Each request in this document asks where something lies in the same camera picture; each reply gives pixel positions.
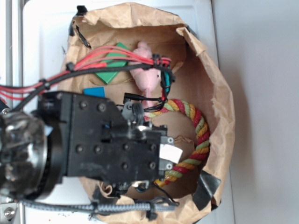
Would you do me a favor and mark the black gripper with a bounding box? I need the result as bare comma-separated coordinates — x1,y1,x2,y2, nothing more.
37,91,182,194

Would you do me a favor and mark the pink plush animal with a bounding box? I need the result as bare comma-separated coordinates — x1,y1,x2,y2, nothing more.
130,41,161,98

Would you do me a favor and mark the blue wooden block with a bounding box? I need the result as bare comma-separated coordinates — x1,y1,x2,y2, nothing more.
83,87,106,98

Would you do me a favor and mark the green wooden block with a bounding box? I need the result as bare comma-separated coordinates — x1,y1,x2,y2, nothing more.
95,42,128,84

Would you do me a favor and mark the brown paper bag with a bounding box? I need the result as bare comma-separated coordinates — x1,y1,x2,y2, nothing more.
64,2,235,224

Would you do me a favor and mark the multicolour twisted rope toy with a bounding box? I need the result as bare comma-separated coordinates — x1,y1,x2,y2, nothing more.
145,99,210,188

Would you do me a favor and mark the grey braided cable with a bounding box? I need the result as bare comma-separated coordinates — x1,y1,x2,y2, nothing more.
22,196,180,221

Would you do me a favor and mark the red and black cable bundle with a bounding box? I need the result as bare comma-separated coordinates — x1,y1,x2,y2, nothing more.
0,46,176,112

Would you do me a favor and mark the aluminium frame rail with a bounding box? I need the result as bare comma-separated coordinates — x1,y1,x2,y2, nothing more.
0,0,26,224

